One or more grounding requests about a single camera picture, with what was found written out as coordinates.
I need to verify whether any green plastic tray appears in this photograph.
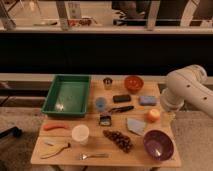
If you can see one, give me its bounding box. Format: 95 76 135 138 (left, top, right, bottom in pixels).
42 75 91 118

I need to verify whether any grey folded cloth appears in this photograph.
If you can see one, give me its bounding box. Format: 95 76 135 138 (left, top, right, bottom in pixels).
127 118 146 136

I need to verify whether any silver fork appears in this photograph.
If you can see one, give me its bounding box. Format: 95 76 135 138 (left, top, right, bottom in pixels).
79 153 109 160

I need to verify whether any purple bowl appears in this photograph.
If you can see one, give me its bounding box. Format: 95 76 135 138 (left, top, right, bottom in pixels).
143 130 174 161

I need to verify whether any white plastic cup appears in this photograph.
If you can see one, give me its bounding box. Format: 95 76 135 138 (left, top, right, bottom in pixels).
71 124 90 145

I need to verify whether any blue sponge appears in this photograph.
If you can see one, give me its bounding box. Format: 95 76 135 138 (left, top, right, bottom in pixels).
139 96 157 106

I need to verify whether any black handled tool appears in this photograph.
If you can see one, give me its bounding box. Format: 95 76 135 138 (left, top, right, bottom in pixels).
108 106 134 113

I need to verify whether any yellow banana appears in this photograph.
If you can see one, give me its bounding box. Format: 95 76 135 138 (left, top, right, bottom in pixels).
40 143 71 159

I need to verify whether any black rectangular block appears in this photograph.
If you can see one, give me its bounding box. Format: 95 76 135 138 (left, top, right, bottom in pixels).
113 94 131 103

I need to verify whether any orange carrot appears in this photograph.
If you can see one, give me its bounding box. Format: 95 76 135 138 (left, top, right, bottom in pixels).
43 124 69 131

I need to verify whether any bunch of dark grapes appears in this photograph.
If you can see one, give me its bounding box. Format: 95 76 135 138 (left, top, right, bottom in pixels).
103 130 133 153

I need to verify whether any small dark tin can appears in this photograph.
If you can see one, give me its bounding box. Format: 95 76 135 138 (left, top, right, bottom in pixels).
99 114 112 126

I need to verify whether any orange apple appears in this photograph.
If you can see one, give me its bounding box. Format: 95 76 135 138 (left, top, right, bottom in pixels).
147 109 160 122

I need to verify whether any blue plastic cup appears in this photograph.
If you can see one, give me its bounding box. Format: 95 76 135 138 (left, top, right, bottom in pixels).
95 97 107 112

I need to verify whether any red bowl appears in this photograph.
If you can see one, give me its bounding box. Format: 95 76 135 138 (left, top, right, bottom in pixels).
124 75 144 94

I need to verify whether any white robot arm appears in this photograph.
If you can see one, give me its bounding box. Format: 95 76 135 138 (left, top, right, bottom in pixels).
160 65 213 119

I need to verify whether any small metal cup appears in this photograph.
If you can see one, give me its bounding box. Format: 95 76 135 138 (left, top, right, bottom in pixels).
103 77 113 90

